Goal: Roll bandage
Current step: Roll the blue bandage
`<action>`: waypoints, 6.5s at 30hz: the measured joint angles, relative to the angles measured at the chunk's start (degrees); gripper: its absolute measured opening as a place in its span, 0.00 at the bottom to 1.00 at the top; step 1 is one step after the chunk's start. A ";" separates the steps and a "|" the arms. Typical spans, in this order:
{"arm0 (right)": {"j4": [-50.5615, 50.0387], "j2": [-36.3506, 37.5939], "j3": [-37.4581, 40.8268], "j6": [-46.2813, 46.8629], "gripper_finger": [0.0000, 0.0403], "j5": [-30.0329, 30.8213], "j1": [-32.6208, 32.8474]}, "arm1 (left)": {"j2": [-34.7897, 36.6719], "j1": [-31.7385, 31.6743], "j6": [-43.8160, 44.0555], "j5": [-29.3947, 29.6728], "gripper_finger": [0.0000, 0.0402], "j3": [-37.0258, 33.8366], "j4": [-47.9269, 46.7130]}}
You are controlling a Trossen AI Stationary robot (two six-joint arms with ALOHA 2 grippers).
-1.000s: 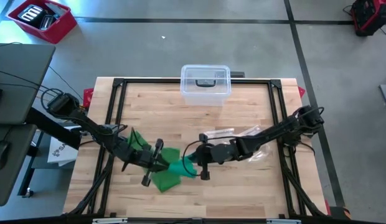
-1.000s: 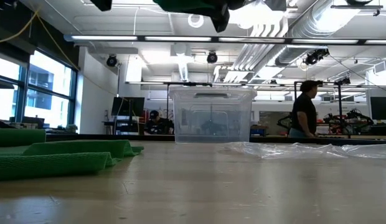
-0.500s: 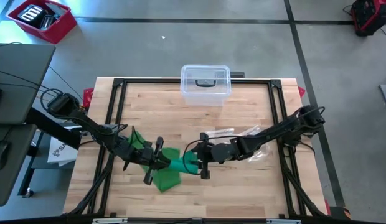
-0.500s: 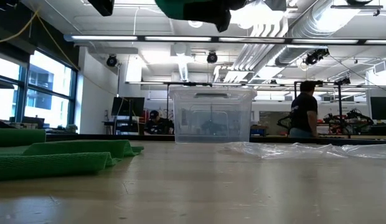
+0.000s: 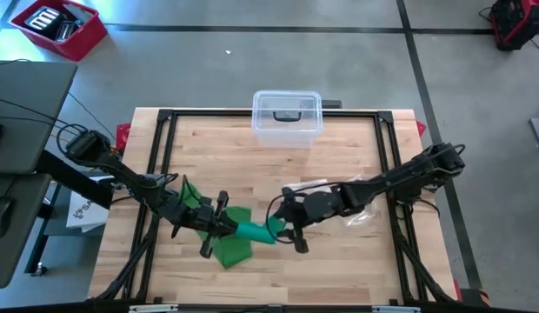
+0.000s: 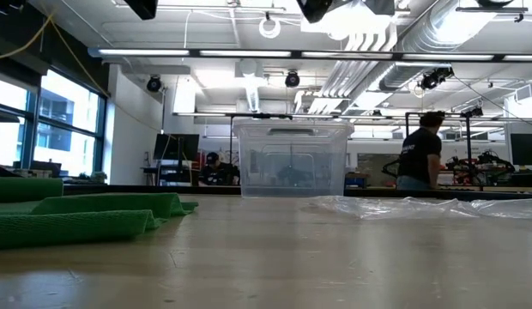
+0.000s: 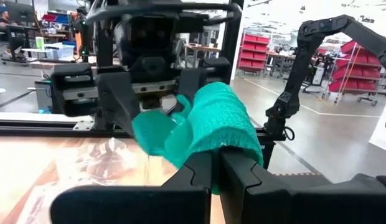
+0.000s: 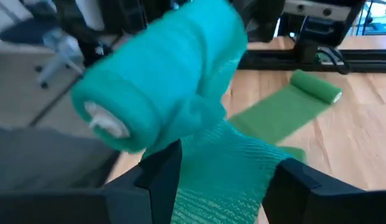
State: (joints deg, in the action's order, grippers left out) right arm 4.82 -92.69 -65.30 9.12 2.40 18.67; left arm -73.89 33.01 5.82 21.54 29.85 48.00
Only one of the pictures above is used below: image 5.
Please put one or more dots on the black and silver device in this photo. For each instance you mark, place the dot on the black and silver device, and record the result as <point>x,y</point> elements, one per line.
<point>67,31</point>

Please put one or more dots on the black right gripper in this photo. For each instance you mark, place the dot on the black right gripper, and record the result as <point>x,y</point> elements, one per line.
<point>317,206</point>

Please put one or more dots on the red and black equipment case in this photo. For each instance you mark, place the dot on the red and black equipment case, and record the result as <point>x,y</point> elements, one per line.
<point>517,21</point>

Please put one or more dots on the red clamp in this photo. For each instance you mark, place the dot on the red clamp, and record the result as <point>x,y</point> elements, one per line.
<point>123,135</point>
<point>421,128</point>

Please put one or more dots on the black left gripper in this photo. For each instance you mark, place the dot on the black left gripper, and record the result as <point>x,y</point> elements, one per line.
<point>200,215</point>

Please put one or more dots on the grey sheet in crate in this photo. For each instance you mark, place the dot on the grey sheet in crate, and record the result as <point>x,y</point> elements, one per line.
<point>80,12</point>

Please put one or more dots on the white printed sheet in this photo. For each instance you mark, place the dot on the white printed sheet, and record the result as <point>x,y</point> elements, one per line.
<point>84,215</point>

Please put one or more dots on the black aluminium table frame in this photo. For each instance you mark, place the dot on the black aluminium table frame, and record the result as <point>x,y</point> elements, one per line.
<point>200,113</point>

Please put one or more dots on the black desk support beam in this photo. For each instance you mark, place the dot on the black desk support beam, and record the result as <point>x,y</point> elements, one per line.
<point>69,178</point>

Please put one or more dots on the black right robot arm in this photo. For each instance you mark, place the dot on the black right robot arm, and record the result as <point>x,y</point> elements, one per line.
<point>395,178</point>

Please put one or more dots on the clear plastic storage box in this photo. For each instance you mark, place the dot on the clear plastic storage box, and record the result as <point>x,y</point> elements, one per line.
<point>287,140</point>

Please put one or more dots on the teal green elastic bandage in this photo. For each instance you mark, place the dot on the teal green elastic bandage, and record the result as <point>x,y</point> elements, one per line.
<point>256,232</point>

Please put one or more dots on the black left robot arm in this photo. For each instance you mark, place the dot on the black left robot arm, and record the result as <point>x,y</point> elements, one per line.
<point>126,176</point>

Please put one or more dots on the grey desk top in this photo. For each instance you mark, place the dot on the grey desk top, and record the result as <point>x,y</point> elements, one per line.
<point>21,243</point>
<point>35,87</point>

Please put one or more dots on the red plastic crate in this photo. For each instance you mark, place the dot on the red plastic crate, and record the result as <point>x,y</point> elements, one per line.
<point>82,43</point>

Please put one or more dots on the black device with white stripes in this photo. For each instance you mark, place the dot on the black device with white stripes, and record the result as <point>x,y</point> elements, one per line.
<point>43,19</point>

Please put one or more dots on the dark green elastic bandage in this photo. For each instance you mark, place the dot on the dark green elastic bandage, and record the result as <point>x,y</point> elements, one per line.
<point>232,254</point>

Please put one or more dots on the black computer mouse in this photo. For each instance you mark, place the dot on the black computer mouse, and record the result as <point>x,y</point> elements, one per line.
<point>1,217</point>

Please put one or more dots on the white metal bracket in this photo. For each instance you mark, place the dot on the white metal bracket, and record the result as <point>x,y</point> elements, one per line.
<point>154,308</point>
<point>395,309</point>

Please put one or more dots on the clear plastic zip bag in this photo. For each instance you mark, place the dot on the clear plastic zip bag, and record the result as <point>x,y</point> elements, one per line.
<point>308,184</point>
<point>361,217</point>

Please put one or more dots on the dark desk leg with caster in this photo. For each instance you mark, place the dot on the dark desk leg with caster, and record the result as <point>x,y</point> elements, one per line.
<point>37,243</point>

